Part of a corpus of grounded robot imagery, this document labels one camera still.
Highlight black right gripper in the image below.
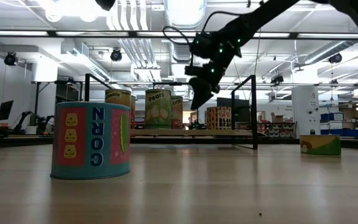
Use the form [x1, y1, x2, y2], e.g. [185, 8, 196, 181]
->
[184, 57, 227, 111]

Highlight spicy black beans can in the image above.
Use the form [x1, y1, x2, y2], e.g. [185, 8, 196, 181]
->
[206, 106, 232, 131]

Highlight tall corn can red label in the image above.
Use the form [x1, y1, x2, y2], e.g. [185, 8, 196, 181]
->
[170, 95, 184, 130]

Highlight pears can green label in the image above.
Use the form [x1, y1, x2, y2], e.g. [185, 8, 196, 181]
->
[144, 88, 172, 130]

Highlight silver-lidded labelled tin can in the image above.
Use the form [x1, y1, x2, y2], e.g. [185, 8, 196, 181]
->
[131, 95, 137, 130]

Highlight beans can yellow label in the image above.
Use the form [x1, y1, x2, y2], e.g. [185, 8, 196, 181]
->
[104, 88, 132, 108]

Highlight teal corn can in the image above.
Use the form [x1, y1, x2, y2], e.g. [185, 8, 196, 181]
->
[50, 101, 132, 180]

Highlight black round ceiling fixture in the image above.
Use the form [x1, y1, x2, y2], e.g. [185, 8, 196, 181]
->
[328, 52, 343, 65]
[4, 52, 19, 67]
[270, 73, 285, 85]
[109, 47, 123, 62]

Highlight cardboard box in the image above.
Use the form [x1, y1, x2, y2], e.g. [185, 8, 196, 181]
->
[270, 112, 285, 124]

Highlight low mushroom can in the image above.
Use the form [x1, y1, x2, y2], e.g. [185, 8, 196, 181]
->
[299, 134, 342, 156]

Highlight blue storage bin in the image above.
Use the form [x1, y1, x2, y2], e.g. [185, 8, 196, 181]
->
[319, 112, 358, 137]

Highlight black computer monitor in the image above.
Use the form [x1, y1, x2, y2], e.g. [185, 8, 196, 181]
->
[0, 100, 15, 122]

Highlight black metal shelf bracket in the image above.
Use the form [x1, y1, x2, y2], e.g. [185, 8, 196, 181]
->
[230, 74, 259, 151]
[84, 73, 115, 103]

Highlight silver ventilation duct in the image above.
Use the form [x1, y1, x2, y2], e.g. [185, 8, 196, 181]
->
[163, 0, 208, 30]

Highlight black overhead camera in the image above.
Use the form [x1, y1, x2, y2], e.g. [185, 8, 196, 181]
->
[94, 0, 117, 12]

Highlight black aluminium rig frame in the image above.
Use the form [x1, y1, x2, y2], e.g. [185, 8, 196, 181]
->
[0, 135, 358, 150]

